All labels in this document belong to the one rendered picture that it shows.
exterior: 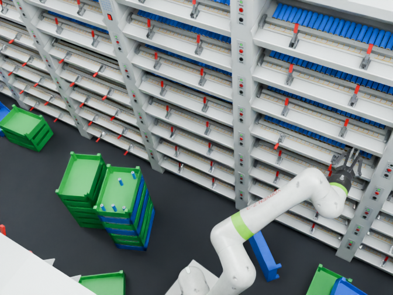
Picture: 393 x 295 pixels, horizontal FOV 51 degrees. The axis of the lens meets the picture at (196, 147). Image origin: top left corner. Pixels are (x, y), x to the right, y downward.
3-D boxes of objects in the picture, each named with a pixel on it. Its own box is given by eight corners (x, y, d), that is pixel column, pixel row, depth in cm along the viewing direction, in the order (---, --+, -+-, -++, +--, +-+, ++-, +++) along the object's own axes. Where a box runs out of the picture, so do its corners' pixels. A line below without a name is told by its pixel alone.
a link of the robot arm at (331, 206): (321, 226, 169) (344, 223, 161) (303, 203, 167) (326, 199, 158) (332, 202, 178) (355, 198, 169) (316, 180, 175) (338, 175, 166)
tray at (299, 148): (369, 181, 192) (372, 177, 183) (251, 134, 213) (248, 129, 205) (386, 143, 195) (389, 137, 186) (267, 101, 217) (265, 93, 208)
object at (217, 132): (235, 150, 233) (230, 143, 220) (147, 113, 255) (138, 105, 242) (250, 119, 236) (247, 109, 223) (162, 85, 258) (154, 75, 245)
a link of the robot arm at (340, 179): (323, 194, 178) (344, 203, 174) (328, 176, 169) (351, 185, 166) (327, 184, 181) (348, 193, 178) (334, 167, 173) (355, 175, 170)
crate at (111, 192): (130, 218, 234) (127, 212, 227) (96, 215, 237) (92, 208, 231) (142, 173, 251) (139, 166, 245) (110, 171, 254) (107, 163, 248)
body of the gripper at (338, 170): (352, 179, 171) (359, 165, 177) (333, 171, 174) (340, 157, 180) (348, 191, 177) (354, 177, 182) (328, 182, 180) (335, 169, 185)
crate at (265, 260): (266, 282, 254) (279, 277, 255) (268, 270, 238) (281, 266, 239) (248, 239, 271) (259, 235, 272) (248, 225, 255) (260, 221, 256)
